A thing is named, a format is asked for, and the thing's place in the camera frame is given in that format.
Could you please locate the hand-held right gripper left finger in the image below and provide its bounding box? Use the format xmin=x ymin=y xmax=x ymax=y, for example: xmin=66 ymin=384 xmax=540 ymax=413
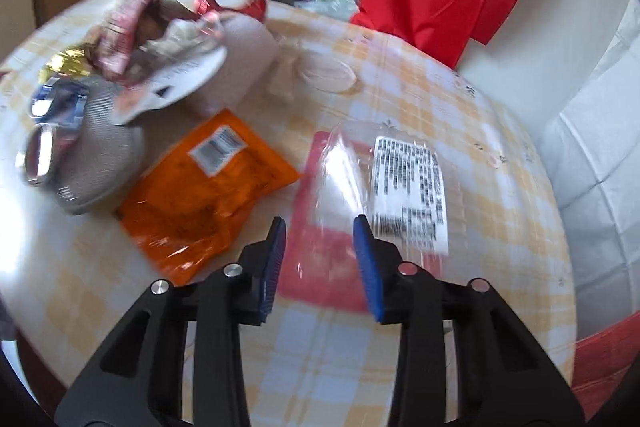
xmin=54 ymin=216 xmax=287 ymax=427

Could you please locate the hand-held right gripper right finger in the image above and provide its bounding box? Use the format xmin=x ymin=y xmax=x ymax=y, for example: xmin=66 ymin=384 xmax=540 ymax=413
xmin=353 ymin=215 xmax=586 ymax=427

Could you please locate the orange snack packet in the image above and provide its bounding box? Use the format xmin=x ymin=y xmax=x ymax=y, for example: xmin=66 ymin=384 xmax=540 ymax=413
xmin=116 ymin=108 xmax=302 ymax=286

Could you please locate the clear packet with white label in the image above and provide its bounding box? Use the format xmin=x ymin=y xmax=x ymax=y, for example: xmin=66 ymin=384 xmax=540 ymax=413
xmin=277 ymin=122 xmax=451 ymax=313

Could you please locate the bubble wrap bag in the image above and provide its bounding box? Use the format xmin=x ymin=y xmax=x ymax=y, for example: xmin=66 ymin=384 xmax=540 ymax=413
xmin=52 ymin=14 xmax=281 ymax=215

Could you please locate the red foil wrapper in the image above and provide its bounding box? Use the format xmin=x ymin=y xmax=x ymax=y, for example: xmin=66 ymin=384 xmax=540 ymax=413
xmin=194 ymin=0 xmax=270 ymax=24

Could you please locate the yellow checked tablecloth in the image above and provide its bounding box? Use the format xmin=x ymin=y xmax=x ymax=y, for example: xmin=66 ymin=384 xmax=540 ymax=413
xmin=0 ymin=0 xmax=581 ymax=427

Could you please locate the clear plastic strip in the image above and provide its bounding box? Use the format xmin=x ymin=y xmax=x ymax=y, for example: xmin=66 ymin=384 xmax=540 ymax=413
xmin=265 ymin=52 xmax=358 ymax=100

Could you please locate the white paper lid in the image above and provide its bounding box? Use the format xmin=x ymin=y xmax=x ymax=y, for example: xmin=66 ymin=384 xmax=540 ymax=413
xmin=112 ymin=44 xmax=228 ymax=125

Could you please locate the crumpled clear wrapper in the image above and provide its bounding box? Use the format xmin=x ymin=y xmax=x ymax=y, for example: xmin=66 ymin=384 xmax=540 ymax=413
xmin=165 ymin=14 xmax=226 ymax=52

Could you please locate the white quilted cover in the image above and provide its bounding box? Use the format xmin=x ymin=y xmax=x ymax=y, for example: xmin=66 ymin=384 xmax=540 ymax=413
xmin=452 ymin=0 xmax=640 ymax=343

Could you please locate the pink patterned wrapper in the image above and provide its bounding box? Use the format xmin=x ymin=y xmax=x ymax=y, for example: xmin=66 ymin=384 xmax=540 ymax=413
xmin=97 ymin=0 xmax=161 ymax=80

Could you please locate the gold foil wrapper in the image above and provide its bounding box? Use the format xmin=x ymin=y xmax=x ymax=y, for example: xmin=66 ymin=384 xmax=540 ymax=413
xmin=42 ymin=48 xmax=98 ymax=80

